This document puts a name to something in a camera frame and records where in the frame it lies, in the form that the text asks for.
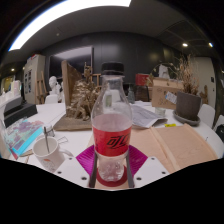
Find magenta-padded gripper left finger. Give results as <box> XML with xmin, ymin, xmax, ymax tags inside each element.
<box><xmin>54</xmin><ymin>144</ymin><xmax>99</xmax><ymax>189</ymax></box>

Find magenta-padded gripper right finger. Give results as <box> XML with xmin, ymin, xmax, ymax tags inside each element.
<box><xmin>125</xmin><ymin>144</ymin><xmax>170</xmax><ymax>189</ymax></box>

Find clear red-labelled drink bottle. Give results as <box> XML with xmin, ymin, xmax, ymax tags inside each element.
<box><xmin>90</xmin><ymin>61</ymin><xmax>134</xmax><ymax>183</ymax></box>

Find white ceramic mug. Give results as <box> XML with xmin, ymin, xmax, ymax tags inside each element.
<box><xmin>32</xmin><ymin>135</ymin><xmax>74</xmax><ymax>173</ymax></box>

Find dark stirring stick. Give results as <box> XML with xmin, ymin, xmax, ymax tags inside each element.
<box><xmin>43</xmin><ymin>125</ymin><xmax>51</xmax><ymax>154</ymax></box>

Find small white paint jar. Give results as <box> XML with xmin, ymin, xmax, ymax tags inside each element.
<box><xmin>43</xmin><ymin>124</ymin><xmax>56</xmax><ymax>138</ymax></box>

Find grey printed newspaper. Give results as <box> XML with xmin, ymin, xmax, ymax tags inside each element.
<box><xmin>130</xmin><ymin>103</ymin><xmax>169</xmax><ymax>129</ymax></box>

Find small glass jar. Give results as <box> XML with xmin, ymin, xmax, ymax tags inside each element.
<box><xmin>154</xmin><ymin>107</ymin><xmax>167</xmax><ymax>118</ymax></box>

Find grey plant saucer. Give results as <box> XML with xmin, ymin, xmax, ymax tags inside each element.
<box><xmin>172</xmin><ymin>109</ymin><xmax>202</xmax><ymax>127</ymax></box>

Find brown wooden sculpture model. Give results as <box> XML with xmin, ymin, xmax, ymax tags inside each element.
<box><xmin>53</xmin><ymin>59</ymin><xmax>103</xmax><ymax>132</ymax></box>

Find white plastic chair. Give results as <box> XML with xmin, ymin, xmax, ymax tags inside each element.
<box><xmin>198</xmin><ymin>103</ymin><xmax>216</xmax><ymax>129</ymax></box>
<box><xmin>44</xmin><ymin>93</ymin><xmax>60</xmax><ymax>105</ymax></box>
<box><xmin>213</xmin><ymin>114</ymin><xmax>224</xmax><ymax>145</ymax></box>

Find small grey bottle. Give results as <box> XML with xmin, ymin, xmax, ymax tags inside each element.
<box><xmin>127</xmin><ymin>84</ymin><xmax>136</xmax><ymax>104</ymax></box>

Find small green-labelled bottle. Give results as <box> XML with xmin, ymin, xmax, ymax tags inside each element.
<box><xmin>104</xmin><ymin>93</ymin><xmax>113</xmax><ymax>108</ymax></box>

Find dry plant in grey pot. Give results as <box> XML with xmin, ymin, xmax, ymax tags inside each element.
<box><xmin>173</xmin><ymin>54</ymin><xmax>203</xmax><ymax>122</ymax></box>

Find black flat box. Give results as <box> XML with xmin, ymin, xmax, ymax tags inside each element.
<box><xmin>3</xmin><ymin>96</ymin><xmax>39</xmax><ymax>128</ymax></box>

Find brown cardboard box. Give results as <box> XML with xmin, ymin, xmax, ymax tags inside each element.
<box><xmin>150</xmin><ymin>77</ymin><xmax>185</xmax><ymax>110</ymax></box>

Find black backpack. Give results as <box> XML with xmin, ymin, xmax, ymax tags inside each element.
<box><xmin>215</xmin><ymin>124</ymin><xmax>224</xmax><ymax>143</ymax></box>

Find wooden easel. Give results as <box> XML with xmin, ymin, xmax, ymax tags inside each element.
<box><xmin>83</xmin><ymin>62</ymin><xmax>103</xmax><ymax>88</ymax></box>
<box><xmin>35</xmin><ymin>70</ymin><xmax>48</xmax><ymax>104</ymax></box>

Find red box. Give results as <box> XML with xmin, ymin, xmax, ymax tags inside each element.
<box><xmin>134</xmin><ymin>73</ymin><xmax>151</xmax><ymax>87</ymax></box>

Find wooden mannequin figure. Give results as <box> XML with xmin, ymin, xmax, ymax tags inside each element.
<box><xmin>199</xmin><ymin>84</ymin><xmax>209</xmax><ymax>105</ymax></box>

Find tall white plaster bust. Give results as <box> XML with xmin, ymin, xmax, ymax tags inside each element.
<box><xmin>158</xmin><ymin>64</ymin><xmax>172</xmax><ymax>80</ymax></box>

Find white display board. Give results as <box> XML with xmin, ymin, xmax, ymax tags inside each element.
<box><xmin>22</xmin><ymin>54</ymin><xmax>47</xmax><ymax>105</ymax></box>

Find recessed ceiling spotlights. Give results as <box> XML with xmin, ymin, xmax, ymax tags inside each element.
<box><xmin>9</xmin><ymin>41</ymin><xmax>214</xmax><ymax>73</ymax></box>

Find long ceiling light panel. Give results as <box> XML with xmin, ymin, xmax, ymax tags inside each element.
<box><xmin>8</xmin><ymin>0</ymin><xmax>133</xmax><ymax>52</ymax></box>

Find dark wall screen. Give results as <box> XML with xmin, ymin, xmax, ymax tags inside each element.
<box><xmin>48</xmin><ymin>45</ymin><xmax>94</xmax><ymax>79</ymax></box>

